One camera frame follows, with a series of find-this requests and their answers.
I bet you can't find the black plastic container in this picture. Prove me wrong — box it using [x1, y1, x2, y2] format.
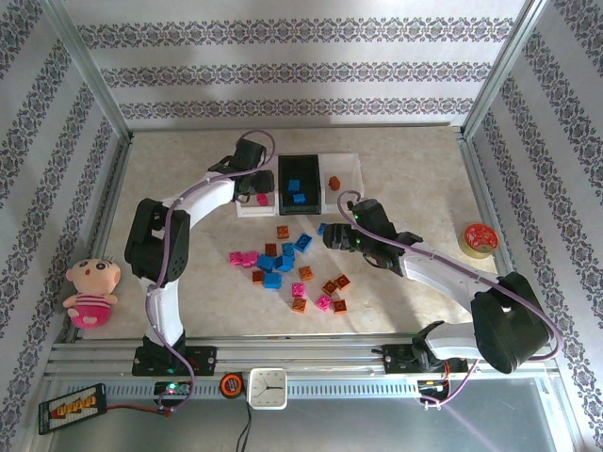
[276, 153, 324, 218]

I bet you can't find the thin black cable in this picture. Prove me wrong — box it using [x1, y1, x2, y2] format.
[234, 405, 254, 452]

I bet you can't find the red black power cable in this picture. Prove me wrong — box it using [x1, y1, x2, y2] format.
[104, 403, 173, 419]

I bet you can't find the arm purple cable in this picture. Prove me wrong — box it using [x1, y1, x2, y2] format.
[144, 129, 278, 412]
[336, 189, 564, 410]

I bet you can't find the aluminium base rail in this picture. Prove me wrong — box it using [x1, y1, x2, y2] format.
[44, 334, 562, 379]

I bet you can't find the red gold tape roll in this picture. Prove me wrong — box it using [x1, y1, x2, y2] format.
[458, 221, 500, 260]

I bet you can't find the orange black round spool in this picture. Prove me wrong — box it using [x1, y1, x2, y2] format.
[219, 372, 247, 399]

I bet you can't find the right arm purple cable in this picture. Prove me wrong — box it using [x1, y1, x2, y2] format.
[336, 189, 564, 410]

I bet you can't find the aluminium frame rail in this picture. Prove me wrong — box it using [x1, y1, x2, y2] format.
[63, 134, 136, 345]
[455, 131, 550, 341]

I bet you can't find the black power distribution board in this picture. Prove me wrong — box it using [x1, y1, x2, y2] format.
[37, 382, 107, 436]

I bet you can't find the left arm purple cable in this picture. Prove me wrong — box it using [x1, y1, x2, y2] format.
[144, 129, 278, 412]

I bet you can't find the small circuit board with wires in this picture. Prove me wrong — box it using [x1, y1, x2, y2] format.
[416, 378, 452, 410]

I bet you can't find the aluminium frame post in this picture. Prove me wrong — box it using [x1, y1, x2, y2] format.
[460, 0, 553, 140]
[43, 0, 135, 143]

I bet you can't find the white square clock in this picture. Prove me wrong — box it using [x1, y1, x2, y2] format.
[247, 366, 289, 412]

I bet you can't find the small box with green light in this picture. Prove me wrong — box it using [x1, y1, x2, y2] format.
[154, 379, 193, 397]

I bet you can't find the grey slotted cable duct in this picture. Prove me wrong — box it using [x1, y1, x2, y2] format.
[106, 379, 425, 397]

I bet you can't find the plush doll in pink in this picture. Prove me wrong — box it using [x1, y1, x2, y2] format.
[63, 255, 122, 331]

